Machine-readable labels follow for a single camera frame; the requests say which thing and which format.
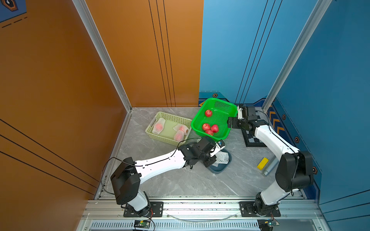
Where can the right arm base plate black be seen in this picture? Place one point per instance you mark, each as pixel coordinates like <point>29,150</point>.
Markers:
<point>256,209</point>

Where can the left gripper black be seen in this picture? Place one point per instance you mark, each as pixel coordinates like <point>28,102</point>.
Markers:
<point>211,161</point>

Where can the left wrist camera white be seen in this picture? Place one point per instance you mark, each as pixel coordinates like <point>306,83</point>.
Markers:
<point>220,145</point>

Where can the right aluminium corner post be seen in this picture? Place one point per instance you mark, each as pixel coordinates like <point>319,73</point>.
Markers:
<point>303,39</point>

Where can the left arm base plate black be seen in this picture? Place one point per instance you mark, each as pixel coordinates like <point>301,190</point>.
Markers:
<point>153,210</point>

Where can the cream perforated plastic basket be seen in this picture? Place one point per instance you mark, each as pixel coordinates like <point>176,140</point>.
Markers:
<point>168,133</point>

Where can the black white checkerboard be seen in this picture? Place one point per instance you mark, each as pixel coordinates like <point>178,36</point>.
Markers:
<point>251,138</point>

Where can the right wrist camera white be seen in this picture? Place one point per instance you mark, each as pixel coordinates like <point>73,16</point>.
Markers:
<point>241,112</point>

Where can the aluminium front rail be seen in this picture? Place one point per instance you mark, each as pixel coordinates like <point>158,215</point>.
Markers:
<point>208,208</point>

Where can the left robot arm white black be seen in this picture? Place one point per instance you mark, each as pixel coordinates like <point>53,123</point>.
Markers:
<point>130,174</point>

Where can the right green circuit board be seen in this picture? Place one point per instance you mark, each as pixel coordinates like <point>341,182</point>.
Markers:
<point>265,225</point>

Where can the green circuit board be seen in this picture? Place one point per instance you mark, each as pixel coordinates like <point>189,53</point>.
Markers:
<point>265,225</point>
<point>142,225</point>

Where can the left green circuit board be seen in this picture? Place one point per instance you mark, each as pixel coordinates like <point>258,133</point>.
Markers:
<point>142,225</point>

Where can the silver metal cylinder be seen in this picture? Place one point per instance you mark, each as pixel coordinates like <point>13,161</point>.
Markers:
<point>270,166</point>

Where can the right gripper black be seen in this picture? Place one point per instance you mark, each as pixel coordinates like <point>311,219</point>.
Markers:
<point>234,121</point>

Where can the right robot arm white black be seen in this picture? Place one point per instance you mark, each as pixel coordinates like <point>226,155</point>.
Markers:
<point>295,167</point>

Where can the aluminium corner post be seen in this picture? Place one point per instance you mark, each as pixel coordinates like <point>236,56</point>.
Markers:
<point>91,27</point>
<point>303,39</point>

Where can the dark teal plastic tray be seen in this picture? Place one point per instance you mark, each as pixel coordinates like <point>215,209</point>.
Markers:
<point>220,168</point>

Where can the yellow block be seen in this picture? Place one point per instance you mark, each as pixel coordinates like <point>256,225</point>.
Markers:
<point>263,163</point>

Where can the green plastic mesh basket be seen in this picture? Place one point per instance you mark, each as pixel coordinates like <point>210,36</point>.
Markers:
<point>222,110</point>

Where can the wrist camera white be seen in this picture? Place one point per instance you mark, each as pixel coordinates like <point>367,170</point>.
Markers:
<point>241,112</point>
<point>220,145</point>

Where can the left aluminium corner post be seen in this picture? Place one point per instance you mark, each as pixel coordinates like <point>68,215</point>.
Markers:
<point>91,27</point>

